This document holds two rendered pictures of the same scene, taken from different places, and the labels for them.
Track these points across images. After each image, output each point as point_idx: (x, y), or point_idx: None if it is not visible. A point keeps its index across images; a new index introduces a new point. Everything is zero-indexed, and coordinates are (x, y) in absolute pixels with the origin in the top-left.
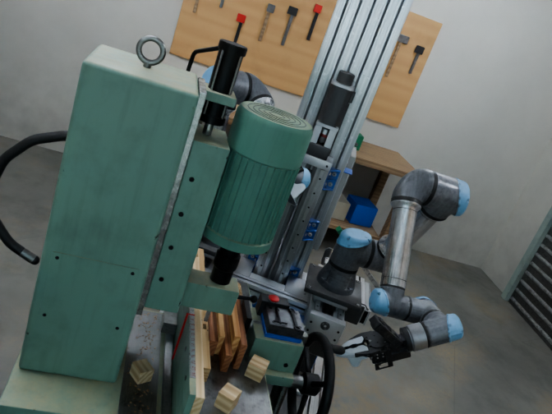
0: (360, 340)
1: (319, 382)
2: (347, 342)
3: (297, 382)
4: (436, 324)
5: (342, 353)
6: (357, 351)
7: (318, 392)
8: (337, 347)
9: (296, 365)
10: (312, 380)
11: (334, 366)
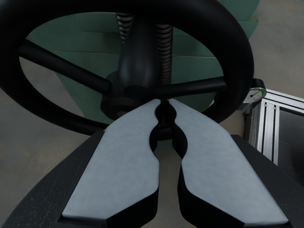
0: (218, 186)
1: (58, 55)
2: (211, 121)
3: (117, 65)
4: None
5: (117, 83)
6: (103, 142)
7: (100, 108)
8: (131, 42)
9: (119, 23)
10: (111, 82)
11: (1, 4)
